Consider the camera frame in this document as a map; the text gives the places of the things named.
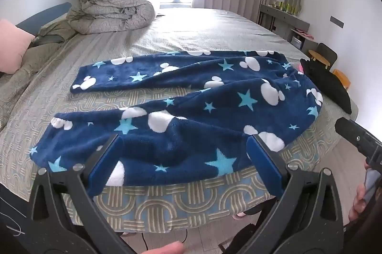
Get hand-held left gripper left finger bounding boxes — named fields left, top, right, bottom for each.
left=28, top=134, right=132, bottom=254

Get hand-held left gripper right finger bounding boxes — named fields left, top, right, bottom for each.
left=235, top=134, right=344, bottom=254

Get blue star print fleece pants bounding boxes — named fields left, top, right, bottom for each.
left=30, top=49, right=324, bottom=187

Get person's right hand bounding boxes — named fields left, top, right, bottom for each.
left=349, top=182, right=375, bottom=222

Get person's left hand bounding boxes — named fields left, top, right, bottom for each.
left=148, top=241, right=185, bottom=254

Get wooden stool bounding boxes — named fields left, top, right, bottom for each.
left=333, top=69, right=351, bottom=90

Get black cloth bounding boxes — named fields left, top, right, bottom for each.
left=300, top=59, right=353, bottom=114

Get grey chair with wooden seat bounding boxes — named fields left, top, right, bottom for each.
left=307, top=42, right=338, bottom=71

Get pink cloth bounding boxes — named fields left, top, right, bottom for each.
left=295, top=28, right=314, bottom=40

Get olive green blanket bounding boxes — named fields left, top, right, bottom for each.
left=28, top=14, right=81, bottom=49

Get bed with patterned sheet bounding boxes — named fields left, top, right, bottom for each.
left=0, top=5, right=359, bottom=235

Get pink pillow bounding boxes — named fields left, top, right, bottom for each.
left=0, top=18, right=36, bottom=75

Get cloud-shaped mirror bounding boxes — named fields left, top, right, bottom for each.
left=283, top=0, right=303, bottom=16

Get blue headboard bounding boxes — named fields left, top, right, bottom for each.
left=15, top=2, right=72, bottom=37

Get rolled beige patterned duvet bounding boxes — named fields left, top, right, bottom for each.
left=66, top=0, right=157, bottom=34

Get grey wall desk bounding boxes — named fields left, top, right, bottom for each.
left=259, top=3, right=311, bottom=50

